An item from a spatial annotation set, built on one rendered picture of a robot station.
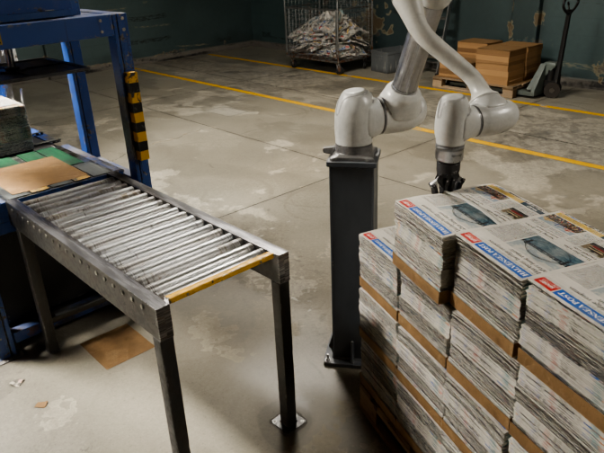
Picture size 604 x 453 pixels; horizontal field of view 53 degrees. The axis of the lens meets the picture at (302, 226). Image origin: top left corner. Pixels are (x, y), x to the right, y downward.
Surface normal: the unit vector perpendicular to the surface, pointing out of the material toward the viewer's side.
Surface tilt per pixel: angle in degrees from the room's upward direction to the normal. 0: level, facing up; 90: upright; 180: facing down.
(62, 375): 0
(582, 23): 90
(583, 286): 2
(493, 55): 89
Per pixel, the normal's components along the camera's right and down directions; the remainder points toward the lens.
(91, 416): -0.04, -0.91
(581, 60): -0.73, 0.31
